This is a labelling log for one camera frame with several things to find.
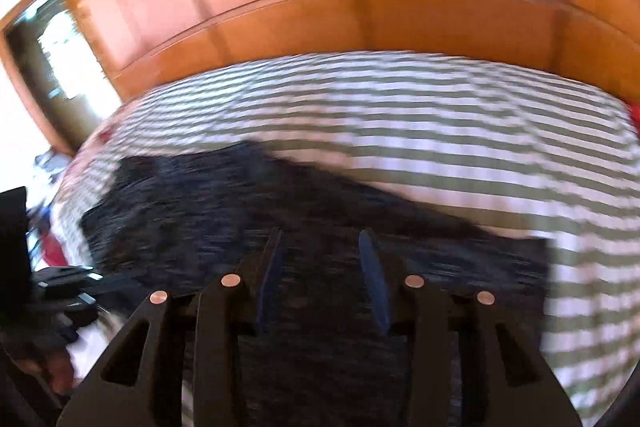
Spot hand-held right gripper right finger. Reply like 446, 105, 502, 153
357, 227, 583, 427

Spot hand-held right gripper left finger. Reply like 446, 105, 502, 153
57, 227, 286, 427

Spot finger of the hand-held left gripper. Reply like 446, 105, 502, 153
92, 272, 148, 303

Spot dark leaf-print pants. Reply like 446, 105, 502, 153
79, 141, 551, 427

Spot green white checkered blanket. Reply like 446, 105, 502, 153
50, 51, 638, 427

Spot wooden framed mirror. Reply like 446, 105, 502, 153
0, 0, 126, 158

